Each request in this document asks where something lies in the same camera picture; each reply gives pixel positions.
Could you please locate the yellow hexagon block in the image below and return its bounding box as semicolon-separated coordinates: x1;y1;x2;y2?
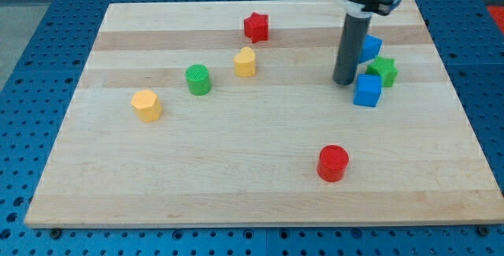
131;89;163;123

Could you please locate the wooden board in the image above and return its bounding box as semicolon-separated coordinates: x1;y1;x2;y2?
24;0;503;228

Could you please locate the yellow heart block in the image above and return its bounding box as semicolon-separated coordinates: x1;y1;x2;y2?
233;46;256;77

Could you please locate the green cylinder block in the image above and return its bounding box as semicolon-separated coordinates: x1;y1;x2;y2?
185;65;212;96

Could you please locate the red star block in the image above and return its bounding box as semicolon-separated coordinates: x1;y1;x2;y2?
243;12;269;43

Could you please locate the red cylinder block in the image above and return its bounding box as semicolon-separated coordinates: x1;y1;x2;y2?
317;144;350;182

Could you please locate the blue cube block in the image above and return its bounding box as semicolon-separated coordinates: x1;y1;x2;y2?
353;74;382;107

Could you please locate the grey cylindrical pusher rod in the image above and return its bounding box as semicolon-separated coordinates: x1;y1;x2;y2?
332;13;371;86

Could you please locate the blue angled block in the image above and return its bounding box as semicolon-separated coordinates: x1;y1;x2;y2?
358;35;383;63

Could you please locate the green star block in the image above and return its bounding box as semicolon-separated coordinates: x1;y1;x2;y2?
365;56;398;87

